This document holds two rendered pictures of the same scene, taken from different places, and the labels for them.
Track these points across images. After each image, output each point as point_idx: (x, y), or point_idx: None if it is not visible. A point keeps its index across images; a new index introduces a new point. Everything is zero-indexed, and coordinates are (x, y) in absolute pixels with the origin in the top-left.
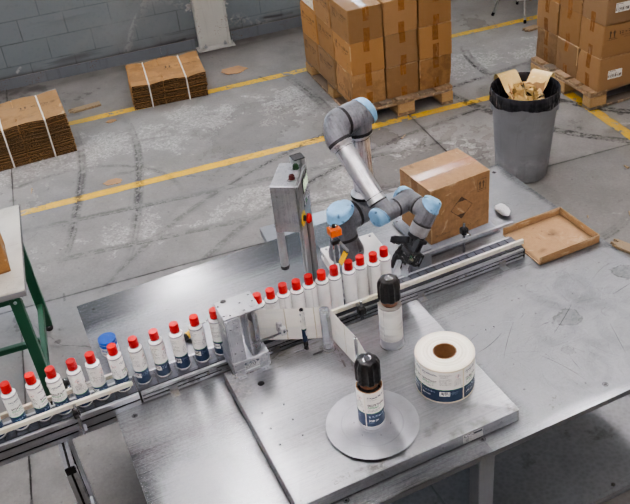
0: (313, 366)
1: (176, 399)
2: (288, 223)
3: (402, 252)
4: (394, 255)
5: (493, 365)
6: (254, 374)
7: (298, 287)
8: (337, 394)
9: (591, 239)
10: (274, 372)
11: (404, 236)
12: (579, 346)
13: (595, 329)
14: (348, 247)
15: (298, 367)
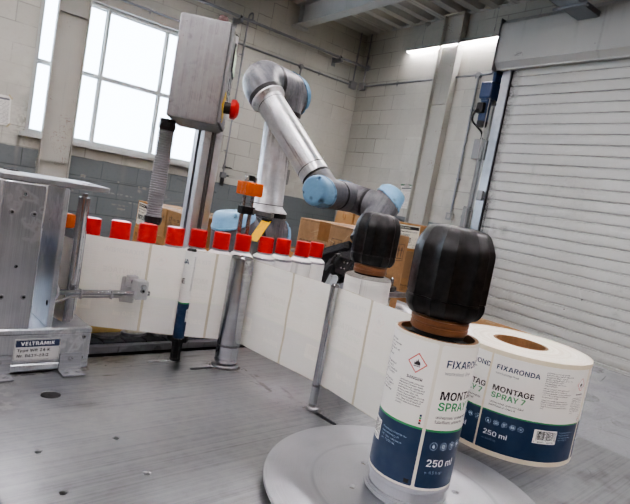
0: (195, 383)
1: None
2: (196, 99)
3: (340, 262)
4: (328, 265)
5: None
6: (35, 379)
7: (179, 240)
8: (271, 431)
9: None
10: (93, 381)
11: (343, 242)
12: None
13: (628, 408)
14: None
15: (157, 381)
